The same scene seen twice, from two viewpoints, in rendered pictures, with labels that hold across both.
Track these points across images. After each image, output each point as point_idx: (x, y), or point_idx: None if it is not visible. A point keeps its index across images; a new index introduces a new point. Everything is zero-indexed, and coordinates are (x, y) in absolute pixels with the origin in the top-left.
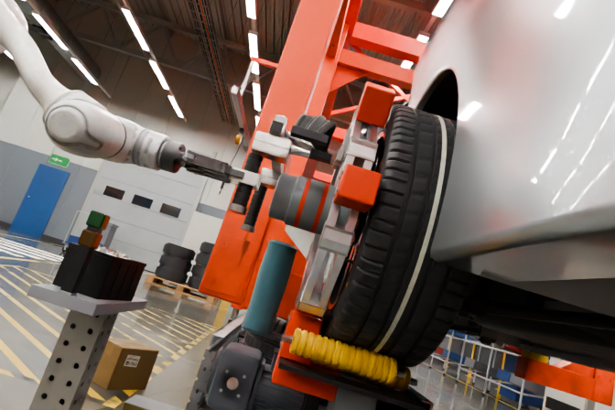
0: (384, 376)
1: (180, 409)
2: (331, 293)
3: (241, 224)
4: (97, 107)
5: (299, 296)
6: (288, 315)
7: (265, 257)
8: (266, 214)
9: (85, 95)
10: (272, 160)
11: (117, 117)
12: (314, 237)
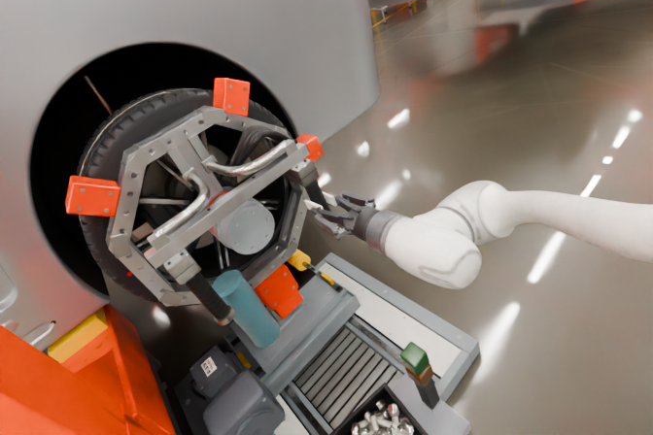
0: None
1: None
2: (219, 275)
3: (110, 424)
4: (468, 184)
5: (285, 253)
6: (266, 290)
7: (248, 293)
8: (81, 380)
9: (482, 184)
10: (225, 216)
11: (439, 208)
12: (165, 282)
